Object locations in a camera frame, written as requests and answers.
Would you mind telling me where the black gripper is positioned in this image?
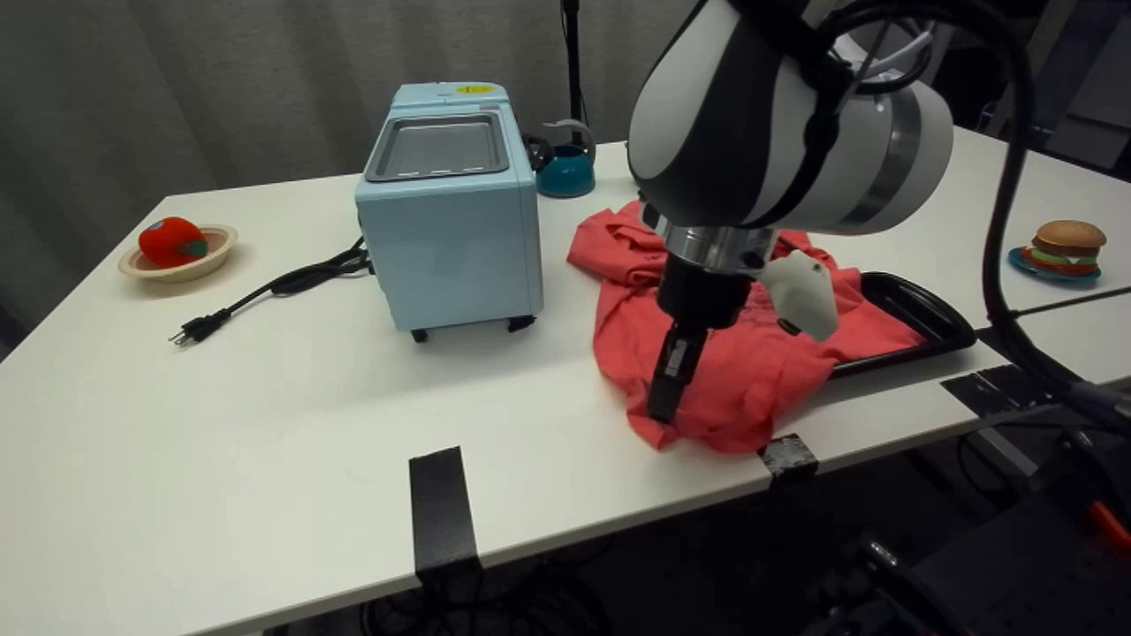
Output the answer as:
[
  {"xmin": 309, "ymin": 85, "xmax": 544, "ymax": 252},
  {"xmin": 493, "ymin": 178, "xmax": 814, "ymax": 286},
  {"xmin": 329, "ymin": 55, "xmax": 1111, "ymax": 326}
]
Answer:
[{"xmin": 648, "ymin": 259, "xmax": 751, "ymax": 425}]

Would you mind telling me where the coral red shirt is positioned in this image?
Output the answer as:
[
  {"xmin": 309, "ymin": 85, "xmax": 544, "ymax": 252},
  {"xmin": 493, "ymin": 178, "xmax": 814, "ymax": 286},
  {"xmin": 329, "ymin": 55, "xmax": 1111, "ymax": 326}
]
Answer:
[{"xmin": 566, "ymin": 201, "xmax": 918, "ymax": 454}]

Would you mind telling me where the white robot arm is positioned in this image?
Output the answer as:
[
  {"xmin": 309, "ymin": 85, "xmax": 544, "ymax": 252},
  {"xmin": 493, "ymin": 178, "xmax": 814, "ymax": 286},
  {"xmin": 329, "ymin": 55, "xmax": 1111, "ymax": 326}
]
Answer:
[{"xmin": 628, "ymin": 0, "xmax": 954, "ymax": 425}]

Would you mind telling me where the teal kettle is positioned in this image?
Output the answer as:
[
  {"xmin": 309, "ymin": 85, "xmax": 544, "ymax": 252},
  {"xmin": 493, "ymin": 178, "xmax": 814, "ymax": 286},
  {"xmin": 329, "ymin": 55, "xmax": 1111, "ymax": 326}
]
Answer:
[{"xmin": 526, "ymin": 116, "xmax": 597, "ymax": 198}]

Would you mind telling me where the black tray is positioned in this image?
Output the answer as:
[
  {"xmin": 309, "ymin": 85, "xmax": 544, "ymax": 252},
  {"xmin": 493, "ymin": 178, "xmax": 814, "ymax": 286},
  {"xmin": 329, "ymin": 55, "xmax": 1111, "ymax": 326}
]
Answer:
[{"xmin": 833, "ymin": 273, "xmax": 976, "ymax": 378}]

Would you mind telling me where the light blue toaster oven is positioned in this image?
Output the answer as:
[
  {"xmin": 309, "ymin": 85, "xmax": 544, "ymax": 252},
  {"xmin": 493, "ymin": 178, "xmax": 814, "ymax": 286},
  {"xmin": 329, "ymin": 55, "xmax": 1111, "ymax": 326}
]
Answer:
[{"xmin": 352, "ymin": 82, "xmax": 544, "ymax": 341}]

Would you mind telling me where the blue plate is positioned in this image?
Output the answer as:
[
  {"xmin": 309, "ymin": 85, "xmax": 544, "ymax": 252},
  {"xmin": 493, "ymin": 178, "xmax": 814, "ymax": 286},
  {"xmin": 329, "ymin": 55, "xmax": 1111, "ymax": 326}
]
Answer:
[{"xmin": 1009, "ymin": 247, "xmax": 1100, "ymax": 291}]

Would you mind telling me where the black table clamp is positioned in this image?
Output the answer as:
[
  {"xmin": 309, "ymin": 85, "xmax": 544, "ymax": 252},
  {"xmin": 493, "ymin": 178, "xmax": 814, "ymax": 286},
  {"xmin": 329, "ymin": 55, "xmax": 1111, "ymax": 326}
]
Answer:
[{"xmin": 410, "ymin": 446, "xmax": 478, "ymax": 578}]

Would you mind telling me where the toy burger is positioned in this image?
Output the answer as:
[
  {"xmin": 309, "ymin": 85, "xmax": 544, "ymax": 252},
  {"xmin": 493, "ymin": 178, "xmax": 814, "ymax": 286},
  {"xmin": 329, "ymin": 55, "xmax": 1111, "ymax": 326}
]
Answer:
[{"xmin": 1026, "ymin": 219, "xmax": 1105, "ymax": 273}]

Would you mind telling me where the beige bowl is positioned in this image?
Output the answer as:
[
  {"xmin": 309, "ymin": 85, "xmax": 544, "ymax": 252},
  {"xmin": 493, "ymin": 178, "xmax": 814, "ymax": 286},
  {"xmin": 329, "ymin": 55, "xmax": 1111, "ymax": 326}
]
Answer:
[{"xmin": 119, "ymin": 219, "xmax": 238, "ymax": 282}]

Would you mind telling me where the red tomato toy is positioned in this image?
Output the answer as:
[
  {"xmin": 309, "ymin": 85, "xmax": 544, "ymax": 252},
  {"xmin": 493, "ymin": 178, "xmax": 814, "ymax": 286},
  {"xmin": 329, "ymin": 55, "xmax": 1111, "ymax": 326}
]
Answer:
[{"xmin": 137, "ymin": 214, "xmax": 209, "ymax": 270}]

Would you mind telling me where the black power cord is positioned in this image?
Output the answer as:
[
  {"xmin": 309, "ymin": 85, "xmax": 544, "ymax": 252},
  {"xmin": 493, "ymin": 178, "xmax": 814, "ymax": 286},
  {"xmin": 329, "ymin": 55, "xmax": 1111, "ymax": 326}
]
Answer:
[{"xmin": 170, "ymin": 237, "xmax": 375, "ymax": 351}]

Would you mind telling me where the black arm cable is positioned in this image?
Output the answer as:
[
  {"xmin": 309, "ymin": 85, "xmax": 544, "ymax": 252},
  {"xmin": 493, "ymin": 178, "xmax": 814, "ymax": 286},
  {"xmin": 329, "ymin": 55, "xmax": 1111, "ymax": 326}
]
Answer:
[{"xmin": 809, "ymin": 0, "xmax": 1131, "ymax": 437}]

